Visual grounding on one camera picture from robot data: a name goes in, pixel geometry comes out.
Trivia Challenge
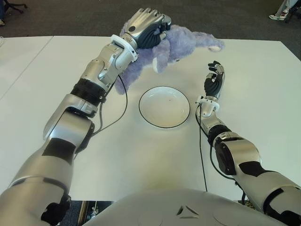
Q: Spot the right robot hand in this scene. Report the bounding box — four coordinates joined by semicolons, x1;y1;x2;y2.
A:
203;60;226;99

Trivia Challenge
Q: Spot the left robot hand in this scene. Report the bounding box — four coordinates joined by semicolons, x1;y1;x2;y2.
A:
123;8;173;49

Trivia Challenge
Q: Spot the purple plush bunny doll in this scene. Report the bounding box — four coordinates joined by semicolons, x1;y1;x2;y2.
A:
114;20;225;95

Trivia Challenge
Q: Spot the white plate with black rim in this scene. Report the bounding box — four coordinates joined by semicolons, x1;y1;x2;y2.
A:
138;86;190;129

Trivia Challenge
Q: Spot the seated person in light trousers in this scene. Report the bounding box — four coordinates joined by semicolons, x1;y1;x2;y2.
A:
268;0;301;21

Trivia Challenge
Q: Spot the dark patterned sneaker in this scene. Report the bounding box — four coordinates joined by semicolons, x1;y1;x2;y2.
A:
237;199;257;210

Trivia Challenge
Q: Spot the silver robot torso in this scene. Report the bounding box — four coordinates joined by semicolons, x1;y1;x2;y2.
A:
82;187;290;226

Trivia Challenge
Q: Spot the person in white shoe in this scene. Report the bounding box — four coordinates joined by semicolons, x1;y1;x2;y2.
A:
0;0;6;27

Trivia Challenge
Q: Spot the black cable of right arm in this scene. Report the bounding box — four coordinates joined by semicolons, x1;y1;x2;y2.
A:
195;105;246;205

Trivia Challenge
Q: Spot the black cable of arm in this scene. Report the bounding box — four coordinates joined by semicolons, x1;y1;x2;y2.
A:
195;105;246;205
75;74;128;156

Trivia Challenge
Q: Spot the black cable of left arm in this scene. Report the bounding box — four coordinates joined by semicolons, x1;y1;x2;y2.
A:
75;74;128;156

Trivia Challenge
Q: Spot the metal support frame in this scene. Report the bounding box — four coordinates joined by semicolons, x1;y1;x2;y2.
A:
79;200;117;223

